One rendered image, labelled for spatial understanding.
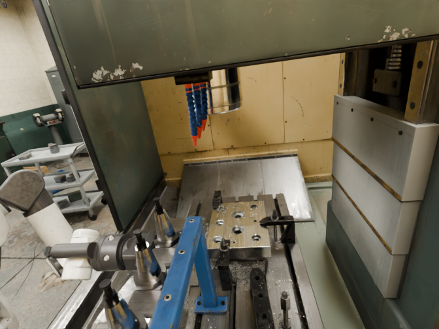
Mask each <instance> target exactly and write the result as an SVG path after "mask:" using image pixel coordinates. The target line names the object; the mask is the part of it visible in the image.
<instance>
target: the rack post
mask: <svg viewBox="0 0 439 329"><path fill-rule="evenodd" d="M194 265H195V270H196V274H197V279H198V282H199V287H200V290H201V296H198V297H197V299H196V303H195V310H194V313H195V314H226V313H227V300H228V298H227V296H217V294H216V288H215V284H214V278H213V274H212V268H211V264H210V258H209V254H208V248H207V244H206V238H205V234H204V228H203V227H202V230H201V235H200V238H199V243H198V247H197V252H196V255H195V260H194Z"/></svg>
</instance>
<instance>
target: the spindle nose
mask: <svg viewBox="0 0 439 329"><path fill-rule="evenodd" d="M212 74H213V79H211V80H210V81H209V82H206V88H207V98H208V100H207V103H208V106H207V107H208V110H207V112H208V114H207V115H212V114H222V113H226V112H231V111H233V110H237V109H239V108H240V107H241V106H242V86H241V82H240V81H241V79H240V67H238V68H233V69H223V70H215V71H212Z"/></svg>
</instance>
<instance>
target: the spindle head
mask: <svg viewBox="0 0 439 329"><path fill-rule="evenodd" d="M48 3H49V5H50V9H51V11H52V14H53V17H54V20H55V23H56V25H57V29H58V31H59V35H60V37H61V40H62V43H63V46H64V49H65V51H66V54H67V57H68V60H69V63H70V65H71V68H72V71H73V74H74V77H75V80H76V83H77V85H78V86H80V89H89V88H94V87H103V86H111V85H116V84H126V83H131V82H139V81H145V80H154V79H159V78H168V77H173V76H181V75H187V74H196V73H201V72H210V71H218V70H223V69H233V68H238V67H247V66H252V65H261V64H266V63H275V62H280V61H289V60H294V59H303V58H308V57H317V56H322V55H331V54H340V53H345V52H354V51H359V50H368V49H373V48H382V47H387V46H396V45H401V44H410V43H415V42H424V41H429V40H438V39H439V0H48Z"/></svg>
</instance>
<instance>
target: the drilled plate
mask: <svg viewBox="0 0 439 329"><path fill-rule="evenodd" d="M252 204H253V205H252ZM254 204H255V205H254ZM239 205H240V206H239ZM257 205H258V206H257ZM224 206H225V207H224ZM233 206H235V207H233ZM226 207H227V208H228V209H226ZM225 209H226V210H225ZM251 209H252V210H251ZM219 210H221V211H219ZM224 210H225V211H224ZM239 210H240V211H239ZM223 212H226V213H223ZM231 214H232V215H233V218H232V215H231ZM217 215H218V216H217ZM222 215H223V216H222ZM242 216H243V217H242ZM250 216H252V217H250ZM249 217H250V218H249ZM265 217H266V212H265V204H264V200H262V201H251V202H232V203H221V204H220V207H219V208H218V210H217V209H214V208H213V210H212V216H211V220H210V226H209V229H208V236H207V240H206V244H207V248H208V254H209V258H210V259H219V253H220V243H221V242H220V241H221V239H222V237H223V238H224V239H228V238H230V239H231V240H232V241H231V242H232V243H231V250H230V259H243V258H263V257H271V247H270V238H269V233H268V226H262V225H261V226H260V225H259V221H260V220H262V219H263V218H265ZM234 218H238V219H234ZM222 220H223V221H222ZM231 232H232V233H231ZM240 233H241V234H240ZM254 234H255V235H254ZM216 235H222V237H221V236H220V237H219V236H216ZM250 238H252V239H250ZM230 239H229V240H230ZM233 239H234V240H235V241H234V240H233ZM218 242H219V243H218Z"/></svg>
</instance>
